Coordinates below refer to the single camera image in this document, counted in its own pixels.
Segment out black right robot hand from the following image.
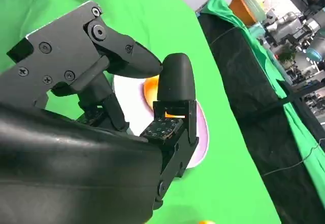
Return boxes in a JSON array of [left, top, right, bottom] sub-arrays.
[[0, 0, 200, 224]]

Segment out lilac plate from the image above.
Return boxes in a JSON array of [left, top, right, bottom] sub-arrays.
[[113, 74, 210, 170]]

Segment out green table cloth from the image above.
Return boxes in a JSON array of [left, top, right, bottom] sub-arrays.
[[0, 0, 282, 224]]

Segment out black fabric side panel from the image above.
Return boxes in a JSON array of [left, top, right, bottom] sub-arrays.
[[198, 13, 325, 224]]

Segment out green cloth on neighbouring desk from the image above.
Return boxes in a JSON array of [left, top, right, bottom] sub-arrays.
[[195, 0, 325, 202]]

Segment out orange box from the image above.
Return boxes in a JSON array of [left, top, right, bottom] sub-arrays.
[[228, 0, 257, 26]]

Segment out teal rounded object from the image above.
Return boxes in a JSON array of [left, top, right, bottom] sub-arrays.
[[306, 47, 325, 62]]

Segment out thin black cable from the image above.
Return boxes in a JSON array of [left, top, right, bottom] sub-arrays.
[[263, 137, 325, 176], [212, 27, 244, 44]]

